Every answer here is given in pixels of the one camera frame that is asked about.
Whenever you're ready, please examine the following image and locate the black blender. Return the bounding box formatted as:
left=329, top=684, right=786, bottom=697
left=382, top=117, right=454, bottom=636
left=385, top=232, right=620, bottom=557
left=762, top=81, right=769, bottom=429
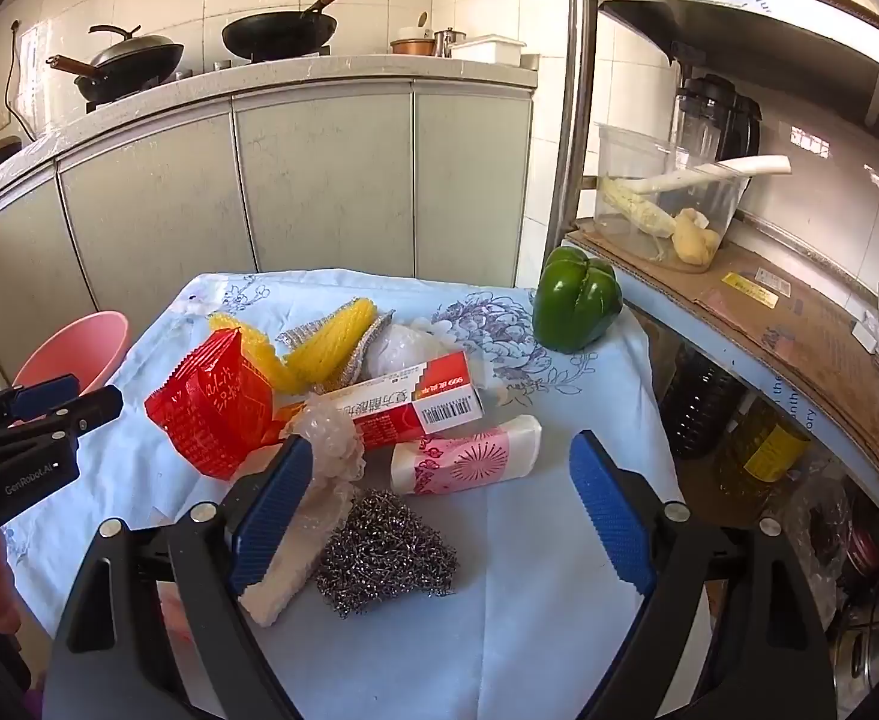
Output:
left=671, top=73, right=763, bottom=166

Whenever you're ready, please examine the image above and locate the green bell pepper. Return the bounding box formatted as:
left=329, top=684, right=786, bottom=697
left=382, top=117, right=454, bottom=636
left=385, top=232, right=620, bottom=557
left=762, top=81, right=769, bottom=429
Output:
left=532, top=246, right=624, bottom=353

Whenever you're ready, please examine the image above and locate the brown cardboard sheet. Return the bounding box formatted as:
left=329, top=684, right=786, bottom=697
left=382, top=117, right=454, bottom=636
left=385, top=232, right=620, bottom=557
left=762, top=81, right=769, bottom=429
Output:
left=566, top=229, right=879, bottom=503

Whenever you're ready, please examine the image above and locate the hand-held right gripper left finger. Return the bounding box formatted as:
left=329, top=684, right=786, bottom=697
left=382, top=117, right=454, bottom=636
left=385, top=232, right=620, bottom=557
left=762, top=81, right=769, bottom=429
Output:
left=45, top=431, right=316, bottom=720

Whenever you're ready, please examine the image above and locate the black power cable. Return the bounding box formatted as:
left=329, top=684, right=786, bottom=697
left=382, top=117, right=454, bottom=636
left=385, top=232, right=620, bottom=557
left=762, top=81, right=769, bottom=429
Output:
left=4, top=19, right=31, bottom=143

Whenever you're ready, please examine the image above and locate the ginger root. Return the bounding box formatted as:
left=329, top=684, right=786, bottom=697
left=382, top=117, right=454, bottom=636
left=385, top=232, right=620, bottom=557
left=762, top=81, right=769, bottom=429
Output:
left=668, top=208, right=721, bottom=271

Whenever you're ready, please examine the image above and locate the yellow sponge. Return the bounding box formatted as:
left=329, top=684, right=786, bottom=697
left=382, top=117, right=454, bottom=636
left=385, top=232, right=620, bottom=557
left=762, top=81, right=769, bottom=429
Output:
left=209, top=313, right=301, bottom=395
left=283, top=298, right=378, bottom=393

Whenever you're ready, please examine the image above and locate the pale corn cob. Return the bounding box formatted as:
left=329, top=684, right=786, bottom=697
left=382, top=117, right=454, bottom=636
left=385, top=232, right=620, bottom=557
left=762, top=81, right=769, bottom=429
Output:
left=599, top=176, right=676, bottom=241

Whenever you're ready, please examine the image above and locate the white plastic container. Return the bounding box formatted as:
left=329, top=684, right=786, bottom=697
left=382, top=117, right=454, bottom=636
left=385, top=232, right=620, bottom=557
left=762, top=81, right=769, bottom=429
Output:
left=450, top=34, right=528, bottom=65

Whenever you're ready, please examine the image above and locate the clear bubble wrap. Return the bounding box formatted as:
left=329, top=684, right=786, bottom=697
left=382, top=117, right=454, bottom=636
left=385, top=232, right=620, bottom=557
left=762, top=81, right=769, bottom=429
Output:
left=285, top=394, right=367, bottom=541

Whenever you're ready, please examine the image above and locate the black gas stove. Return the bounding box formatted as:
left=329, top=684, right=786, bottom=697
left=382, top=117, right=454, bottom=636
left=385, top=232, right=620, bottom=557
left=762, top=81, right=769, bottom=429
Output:
left=83, top=45, right=331, bottom=113

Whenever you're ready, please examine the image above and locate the white foam piece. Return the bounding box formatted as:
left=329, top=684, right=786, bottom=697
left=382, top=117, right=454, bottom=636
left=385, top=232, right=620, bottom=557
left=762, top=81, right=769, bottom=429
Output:
left=240, top=495, right=343, bottom=627

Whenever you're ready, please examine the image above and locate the metal shelf rack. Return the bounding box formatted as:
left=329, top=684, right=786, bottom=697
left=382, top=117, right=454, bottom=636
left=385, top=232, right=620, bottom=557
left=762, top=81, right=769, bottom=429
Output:
left=544, top=0, right=879, bottom=720

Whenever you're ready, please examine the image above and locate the white leek stalk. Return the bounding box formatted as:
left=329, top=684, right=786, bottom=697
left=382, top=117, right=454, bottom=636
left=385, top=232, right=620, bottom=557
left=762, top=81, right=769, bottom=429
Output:
left=630, top=155, right=793, bottom=200

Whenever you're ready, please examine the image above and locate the red snack wrapper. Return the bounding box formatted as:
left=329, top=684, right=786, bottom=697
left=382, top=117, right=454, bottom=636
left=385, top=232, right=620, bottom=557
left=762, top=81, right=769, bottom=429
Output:
left=144, top=328, right=290, bottom=481

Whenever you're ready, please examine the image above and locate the pink patterned bag roll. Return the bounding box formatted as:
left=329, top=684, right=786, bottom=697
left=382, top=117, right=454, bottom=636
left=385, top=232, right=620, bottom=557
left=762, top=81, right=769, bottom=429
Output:
left=390, top=414, right=544, bottom=497

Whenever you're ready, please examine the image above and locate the yellow oil bottle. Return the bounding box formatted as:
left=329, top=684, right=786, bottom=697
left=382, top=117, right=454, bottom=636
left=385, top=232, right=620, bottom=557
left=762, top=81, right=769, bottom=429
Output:
left=713, top=394, right=811, bottom=511

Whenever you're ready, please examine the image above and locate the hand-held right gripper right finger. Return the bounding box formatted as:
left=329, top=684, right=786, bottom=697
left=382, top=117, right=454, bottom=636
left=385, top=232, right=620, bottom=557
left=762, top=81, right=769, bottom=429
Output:
left=568, top=429, right=838, bottom=720

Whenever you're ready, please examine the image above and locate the silver scouring cloth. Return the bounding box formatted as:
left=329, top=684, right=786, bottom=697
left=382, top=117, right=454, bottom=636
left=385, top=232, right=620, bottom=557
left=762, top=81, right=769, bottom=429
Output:
left=274, top=309, right=397, bottom=395

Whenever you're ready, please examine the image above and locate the red and white carton box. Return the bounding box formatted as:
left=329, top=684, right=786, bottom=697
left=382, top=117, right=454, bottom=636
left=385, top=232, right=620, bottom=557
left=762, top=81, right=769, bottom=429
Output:
left=274, top=349, right=485, bottom=458

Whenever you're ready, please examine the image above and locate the pink plastic basin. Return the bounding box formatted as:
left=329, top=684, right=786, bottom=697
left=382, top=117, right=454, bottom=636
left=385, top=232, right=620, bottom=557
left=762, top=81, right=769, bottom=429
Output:
left=11, top=310, right=131, bottom=410

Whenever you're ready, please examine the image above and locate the black wok with wooden handle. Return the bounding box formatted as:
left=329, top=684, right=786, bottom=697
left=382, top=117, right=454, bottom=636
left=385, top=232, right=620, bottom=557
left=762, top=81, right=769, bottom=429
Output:
left=221, top=0, right=380, bottom=61

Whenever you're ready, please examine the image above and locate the dark glass bottle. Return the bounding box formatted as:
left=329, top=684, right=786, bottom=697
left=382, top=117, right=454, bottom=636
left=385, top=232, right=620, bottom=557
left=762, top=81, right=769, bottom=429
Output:
left=660, top=345, right=744, bottom=460

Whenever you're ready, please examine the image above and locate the clear plastic tub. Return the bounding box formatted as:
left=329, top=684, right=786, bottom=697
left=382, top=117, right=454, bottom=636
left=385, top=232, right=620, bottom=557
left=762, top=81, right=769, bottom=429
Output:
left=595, top=122, right=755, bottom=273

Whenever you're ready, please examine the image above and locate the steel pot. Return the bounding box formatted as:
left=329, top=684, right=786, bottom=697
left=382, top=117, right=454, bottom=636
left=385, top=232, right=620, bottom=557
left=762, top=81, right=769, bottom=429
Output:
left=833, top=585, right=879, bottom=720

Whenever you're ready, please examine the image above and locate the clear plastic bag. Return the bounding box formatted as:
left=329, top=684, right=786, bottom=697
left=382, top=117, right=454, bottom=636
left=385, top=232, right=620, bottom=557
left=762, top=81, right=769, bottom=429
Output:
left=758, top=465, right=879, bottom=616

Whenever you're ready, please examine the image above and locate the steel wool scrubber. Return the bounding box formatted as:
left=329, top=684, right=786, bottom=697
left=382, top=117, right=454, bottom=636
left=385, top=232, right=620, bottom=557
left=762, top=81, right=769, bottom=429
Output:
left=313, top=489, right=460, bottom=620

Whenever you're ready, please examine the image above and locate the black wok with lid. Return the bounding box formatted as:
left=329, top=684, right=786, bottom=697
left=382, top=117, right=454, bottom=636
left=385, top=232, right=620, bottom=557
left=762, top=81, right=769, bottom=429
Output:
left=45, top=24, right=185, bottom=102

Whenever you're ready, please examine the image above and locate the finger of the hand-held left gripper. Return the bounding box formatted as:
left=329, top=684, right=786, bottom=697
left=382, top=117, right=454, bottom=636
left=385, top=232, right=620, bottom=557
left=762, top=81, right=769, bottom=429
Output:
left=0, top=385, right=124, bottom=470
left=0, top=373, right=82, bottom=436

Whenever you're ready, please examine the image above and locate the white plastic bag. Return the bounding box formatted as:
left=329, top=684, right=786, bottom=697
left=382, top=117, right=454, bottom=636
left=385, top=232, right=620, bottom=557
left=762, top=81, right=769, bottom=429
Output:
left=368, top=319, right=455, bottom=383

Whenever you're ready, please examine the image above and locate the light blue floral tablecloth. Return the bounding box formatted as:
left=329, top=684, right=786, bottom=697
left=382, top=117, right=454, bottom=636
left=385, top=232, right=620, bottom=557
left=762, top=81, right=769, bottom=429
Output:
left=0, top=268, right=710, bottom=720

